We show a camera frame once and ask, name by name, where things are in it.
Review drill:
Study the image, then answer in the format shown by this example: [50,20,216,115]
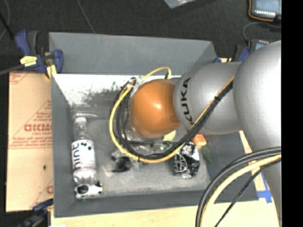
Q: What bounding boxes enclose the pale yellow-green toy fruit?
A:
[163,130,177,142]

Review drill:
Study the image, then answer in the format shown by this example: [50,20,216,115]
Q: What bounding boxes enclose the black and white packet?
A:
[173,140,201,180]

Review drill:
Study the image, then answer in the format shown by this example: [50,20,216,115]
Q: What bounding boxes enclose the orange toy carrot green leaves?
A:
[192,134,214,165]

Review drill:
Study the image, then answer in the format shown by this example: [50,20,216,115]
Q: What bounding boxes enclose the clear plastic bottle white label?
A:
[71,112,98,184]

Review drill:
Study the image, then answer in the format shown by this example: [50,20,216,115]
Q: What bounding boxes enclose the silver metal clamp piece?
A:
[74,181,104,200]

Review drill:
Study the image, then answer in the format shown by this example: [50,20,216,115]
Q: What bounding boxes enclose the grey metal bin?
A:
[48,32,259,217]

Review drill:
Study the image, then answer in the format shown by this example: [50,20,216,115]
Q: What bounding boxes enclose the brown cardboard board red print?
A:
[5,70,54,213]

